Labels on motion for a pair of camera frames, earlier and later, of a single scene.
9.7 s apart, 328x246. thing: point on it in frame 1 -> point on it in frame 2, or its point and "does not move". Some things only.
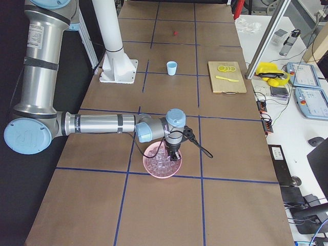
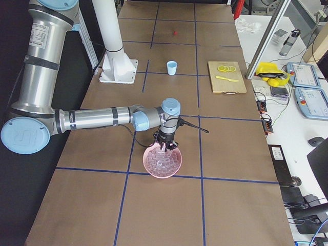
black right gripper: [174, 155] -> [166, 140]
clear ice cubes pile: [161, 165] does not move
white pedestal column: [117, 67] does not move
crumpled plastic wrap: [242, 25] does not move
